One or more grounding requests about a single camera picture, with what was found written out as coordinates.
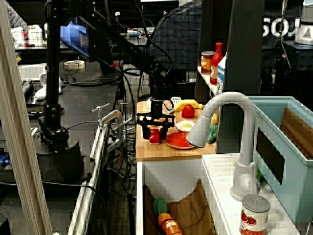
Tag metal table rail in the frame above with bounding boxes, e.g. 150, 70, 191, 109
67, 123, 111, 235

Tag toy fried egg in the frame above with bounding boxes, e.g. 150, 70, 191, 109
175, 119, 196, 133

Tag white plastic container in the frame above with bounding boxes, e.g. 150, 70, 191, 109
27, 24, 45, 47
11, 26, 25, 46

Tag orange toy carrot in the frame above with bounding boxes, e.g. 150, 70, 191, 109
153, 196, 184, 235

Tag metal C clamp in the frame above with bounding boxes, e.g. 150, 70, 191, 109
92, 102, 134, 152

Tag red and white toy sushi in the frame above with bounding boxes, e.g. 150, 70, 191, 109
148, 128, 161, 144

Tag wooden countertop board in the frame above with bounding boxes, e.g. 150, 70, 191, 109
135, 100, 221, 162

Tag black vertical post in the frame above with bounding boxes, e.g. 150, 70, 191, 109
216, 0, 266, 154

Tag brown cloth in bin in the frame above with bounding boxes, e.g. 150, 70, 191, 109
280, 106, 313, 160

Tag brown cloth in sink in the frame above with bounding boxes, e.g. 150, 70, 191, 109
143, 179, 217, 235

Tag grey toy faucet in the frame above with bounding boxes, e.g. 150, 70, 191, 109
186, 92, 260, 202

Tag computer monitor with blue screen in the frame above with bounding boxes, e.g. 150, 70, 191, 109
60, 21, 90, 57

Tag tomato can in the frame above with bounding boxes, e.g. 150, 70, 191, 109
239, 194, 271, 235

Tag red toy strawberry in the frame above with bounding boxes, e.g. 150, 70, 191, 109
181, 104, 196, 118

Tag red round plate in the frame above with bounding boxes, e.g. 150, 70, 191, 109
164, 132, 196, 150

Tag white toy kitchen sink unit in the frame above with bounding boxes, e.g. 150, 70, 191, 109
136, 153, 301, 235

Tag brown label soup can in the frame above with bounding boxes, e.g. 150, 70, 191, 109
201, 50, 216, 75

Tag light blue plastic bin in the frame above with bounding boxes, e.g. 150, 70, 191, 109
246, 95, 313, 225

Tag white and blue milk carton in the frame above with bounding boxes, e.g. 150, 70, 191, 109
217, 55, 227, 95

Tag black photo umbrella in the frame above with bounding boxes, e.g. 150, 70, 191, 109
148, 2, 203, 71

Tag red ketchup bottle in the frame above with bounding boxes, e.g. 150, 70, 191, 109
210, 42, 224, 86

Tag green toy broccoli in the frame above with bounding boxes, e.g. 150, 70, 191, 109
206, 124, 219, 144

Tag yellow toy banana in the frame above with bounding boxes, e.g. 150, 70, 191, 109
173, 99, 204, 112

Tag light wooden plank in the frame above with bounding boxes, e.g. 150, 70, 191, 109
0, 0, 53, 235

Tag white spatula with blue handle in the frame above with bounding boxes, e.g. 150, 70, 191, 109
163, 96, 182, 114

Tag green toy grapes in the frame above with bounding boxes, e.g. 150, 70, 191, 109
255, 167, 266, 186

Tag white plastic device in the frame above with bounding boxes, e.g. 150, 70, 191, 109
33, 72, 64, 101

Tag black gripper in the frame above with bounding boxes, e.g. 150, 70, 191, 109
136, 97, 176, 142

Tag white shelf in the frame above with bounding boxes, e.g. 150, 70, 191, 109
197, 66, 218, 96

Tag white tape roll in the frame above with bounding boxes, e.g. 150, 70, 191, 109
63, 60, 86, 71

